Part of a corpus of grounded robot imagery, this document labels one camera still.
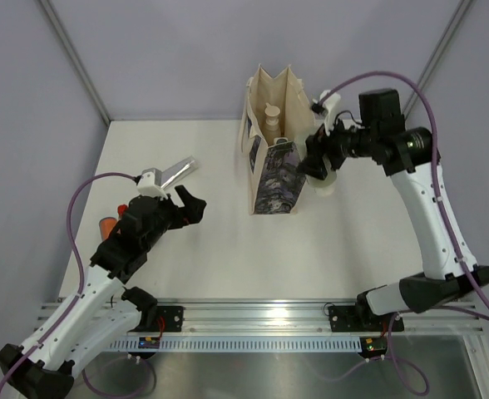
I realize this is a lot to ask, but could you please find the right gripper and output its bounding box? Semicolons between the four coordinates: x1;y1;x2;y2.
298;110;378;182

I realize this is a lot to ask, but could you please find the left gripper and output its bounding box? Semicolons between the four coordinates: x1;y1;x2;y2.
141;185;205;252

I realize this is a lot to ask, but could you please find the olive green clear bottle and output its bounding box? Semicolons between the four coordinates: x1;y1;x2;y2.
307;170;337;197

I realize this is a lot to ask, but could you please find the cream canvas tote bag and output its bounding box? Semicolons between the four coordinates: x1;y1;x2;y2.
238;66;315;215

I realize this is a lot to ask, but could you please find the small orange bottle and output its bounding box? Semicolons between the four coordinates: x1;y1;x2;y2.
98;217;117;241

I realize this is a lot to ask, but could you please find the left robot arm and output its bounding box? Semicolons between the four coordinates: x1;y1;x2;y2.
0;185;207;398

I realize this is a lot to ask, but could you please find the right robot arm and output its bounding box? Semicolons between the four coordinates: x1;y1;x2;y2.
298;88;489;330

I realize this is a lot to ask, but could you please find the beige pump bottle in bag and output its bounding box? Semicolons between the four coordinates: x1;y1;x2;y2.
262;103;282;145

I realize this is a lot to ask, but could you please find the silver squeeze tube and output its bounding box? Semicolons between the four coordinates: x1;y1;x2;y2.
161;156;199;190

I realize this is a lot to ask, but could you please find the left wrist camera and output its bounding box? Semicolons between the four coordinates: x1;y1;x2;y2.
135;168;168;198

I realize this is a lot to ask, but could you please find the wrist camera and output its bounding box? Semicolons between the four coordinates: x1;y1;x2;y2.
135;168;168;198
311;90;341;135

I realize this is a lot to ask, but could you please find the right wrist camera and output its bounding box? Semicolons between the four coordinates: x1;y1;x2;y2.
311;90;341;135

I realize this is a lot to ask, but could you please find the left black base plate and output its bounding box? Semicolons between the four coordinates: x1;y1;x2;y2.
141;305;185;333

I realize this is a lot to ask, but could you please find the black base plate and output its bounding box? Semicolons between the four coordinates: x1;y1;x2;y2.
323;303;405;333
141;305;185;333

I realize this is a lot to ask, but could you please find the aluminium mounting rail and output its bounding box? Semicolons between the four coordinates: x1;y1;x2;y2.
32;301;485;336

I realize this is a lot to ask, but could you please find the white slotted cable duct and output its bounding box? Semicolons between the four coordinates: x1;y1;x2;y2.
104;336;362;353

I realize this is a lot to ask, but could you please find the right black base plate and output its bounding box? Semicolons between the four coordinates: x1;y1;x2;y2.
323;303;405;333

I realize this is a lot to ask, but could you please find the aluminium frame post right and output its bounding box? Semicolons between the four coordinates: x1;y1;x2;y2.
404;0;476;121

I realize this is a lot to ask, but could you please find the aluminium frame post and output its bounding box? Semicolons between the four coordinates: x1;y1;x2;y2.
404;0;476;121
35;0;112;127

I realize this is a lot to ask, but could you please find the aluminium frame post left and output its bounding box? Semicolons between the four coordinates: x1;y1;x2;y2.
35;0;112;127

